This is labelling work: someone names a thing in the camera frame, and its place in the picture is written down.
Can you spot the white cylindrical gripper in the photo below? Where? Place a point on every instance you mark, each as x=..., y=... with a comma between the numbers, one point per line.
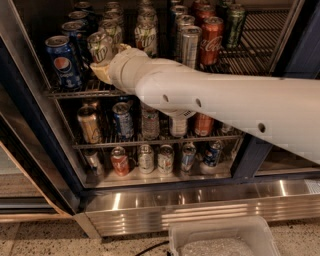
x=117, y=67

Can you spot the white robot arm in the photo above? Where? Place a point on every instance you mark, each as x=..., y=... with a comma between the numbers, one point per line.
x=282, y=111

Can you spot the front blue pepsi can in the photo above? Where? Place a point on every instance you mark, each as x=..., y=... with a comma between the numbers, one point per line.
x=65, y=62

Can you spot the blue pepsi can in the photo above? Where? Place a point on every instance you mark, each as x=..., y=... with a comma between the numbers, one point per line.
x=76, y=31
x=65, y=62

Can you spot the blue can middle shelf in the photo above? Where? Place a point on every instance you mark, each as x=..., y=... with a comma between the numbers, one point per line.
x=123, y=120

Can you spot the gold can middle shelf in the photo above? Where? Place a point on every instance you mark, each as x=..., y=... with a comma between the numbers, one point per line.
x=90, y=124

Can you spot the front slim silver can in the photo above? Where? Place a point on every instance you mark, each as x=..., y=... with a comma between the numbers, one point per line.
x=191, y=36

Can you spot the front red coca-cola can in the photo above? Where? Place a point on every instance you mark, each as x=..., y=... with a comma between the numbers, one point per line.
x=212, y=32

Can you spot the red coca-cola can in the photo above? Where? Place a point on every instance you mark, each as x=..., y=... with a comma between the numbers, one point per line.
x=202, y=13
x=212, y=32

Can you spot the silver 7up can bottom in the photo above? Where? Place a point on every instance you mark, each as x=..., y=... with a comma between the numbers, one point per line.
x=146, y=159

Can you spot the red can bottom shelf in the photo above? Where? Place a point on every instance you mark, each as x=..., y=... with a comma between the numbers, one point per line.
x=120, y=161

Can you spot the dark silver can bottom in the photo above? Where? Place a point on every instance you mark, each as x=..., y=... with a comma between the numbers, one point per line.
x=92, y=156

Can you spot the orange can middle shelf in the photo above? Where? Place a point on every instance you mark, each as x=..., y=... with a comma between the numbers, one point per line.
x=203, y=125

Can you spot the blue silver can bottom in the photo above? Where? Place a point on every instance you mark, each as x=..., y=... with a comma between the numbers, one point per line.
x=188, y=157

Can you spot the front green soda can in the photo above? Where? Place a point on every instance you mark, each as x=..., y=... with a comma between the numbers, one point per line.
x=236, y=16

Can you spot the slim silver can middle shelf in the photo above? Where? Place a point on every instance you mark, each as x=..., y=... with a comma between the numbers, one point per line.
x=225, y=128

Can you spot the pepsi can bottom shelf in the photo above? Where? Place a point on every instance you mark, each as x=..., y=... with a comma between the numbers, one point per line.
x=212, y=153

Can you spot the open fridge glass door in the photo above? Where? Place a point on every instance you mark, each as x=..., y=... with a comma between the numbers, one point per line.
x=29, y=137

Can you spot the clear water bottle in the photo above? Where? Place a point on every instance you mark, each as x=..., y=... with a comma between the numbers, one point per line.
x=149, y=122

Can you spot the clear plastic bin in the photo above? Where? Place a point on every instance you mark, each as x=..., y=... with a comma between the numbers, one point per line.
x=241, y=236

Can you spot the middle wire fridge shelf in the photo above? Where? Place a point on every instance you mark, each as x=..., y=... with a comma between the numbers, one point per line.
x=112, y=139

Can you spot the wire fridge shelf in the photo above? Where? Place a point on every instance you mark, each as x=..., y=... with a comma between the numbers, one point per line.
x=252, y=56
x=112, y=139

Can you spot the top wire fridge shelf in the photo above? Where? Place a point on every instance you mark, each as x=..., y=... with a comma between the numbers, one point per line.
x=252, y=56

